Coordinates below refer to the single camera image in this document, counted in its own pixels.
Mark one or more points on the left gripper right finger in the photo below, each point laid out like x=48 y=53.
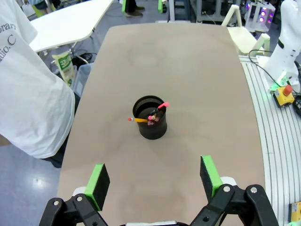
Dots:
x=209 y=179

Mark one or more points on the green table foot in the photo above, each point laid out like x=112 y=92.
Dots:
x=124 y=5
x=160 y=5

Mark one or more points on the yellow emergency stop button box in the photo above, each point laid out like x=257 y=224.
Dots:
x=284 y=95

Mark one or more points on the white slotted base platform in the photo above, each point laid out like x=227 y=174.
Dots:
x=270 y=141

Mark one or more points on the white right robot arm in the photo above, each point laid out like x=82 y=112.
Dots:
x=287 y=47

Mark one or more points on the white device with purple lights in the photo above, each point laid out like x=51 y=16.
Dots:
x=259 y=14

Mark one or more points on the legs with brown shoes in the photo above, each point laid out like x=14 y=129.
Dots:
x=133 y=10

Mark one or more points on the black mesh pen holder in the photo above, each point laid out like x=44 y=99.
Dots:
x=152 y=131

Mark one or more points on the yellow pencil with eraser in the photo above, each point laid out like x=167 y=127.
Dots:
x=140 y=120

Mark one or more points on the clear plastic bin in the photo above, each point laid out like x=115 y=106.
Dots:
x=82 y=78

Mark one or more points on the person in white t-shirt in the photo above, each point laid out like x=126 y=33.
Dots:
x=30 y=94

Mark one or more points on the black marker with red cap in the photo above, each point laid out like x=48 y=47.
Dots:
x=162 y=106

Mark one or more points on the yellow control box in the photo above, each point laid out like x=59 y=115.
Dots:
x=295 y=212

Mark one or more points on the cream white chair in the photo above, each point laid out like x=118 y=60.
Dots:
x=244 y=37

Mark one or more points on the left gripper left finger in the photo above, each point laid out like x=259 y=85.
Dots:
x=98 y=188

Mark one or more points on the white table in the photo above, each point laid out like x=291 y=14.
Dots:
x=68 y=23

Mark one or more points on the green and white bag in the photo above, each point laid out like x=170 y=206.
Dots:
x=65 y=69

